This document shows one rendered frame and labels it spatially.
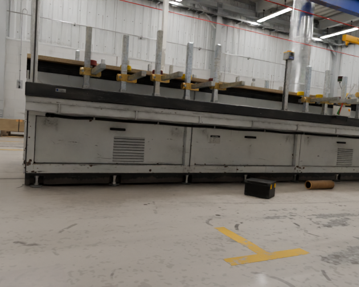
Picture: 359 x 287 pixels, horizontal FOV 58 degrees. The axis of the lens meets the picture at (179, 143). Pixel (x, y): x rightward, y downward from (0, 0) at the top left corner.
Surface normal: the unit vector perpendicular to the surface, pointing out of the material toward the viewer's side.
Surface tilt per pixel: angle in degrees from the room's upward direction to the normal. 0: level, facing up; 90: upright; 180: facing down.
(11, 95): 90
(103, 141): 90
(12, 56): 90
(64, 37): 90
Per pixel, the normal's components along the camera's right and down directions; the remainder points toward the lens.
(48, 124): 0.43, 0.08
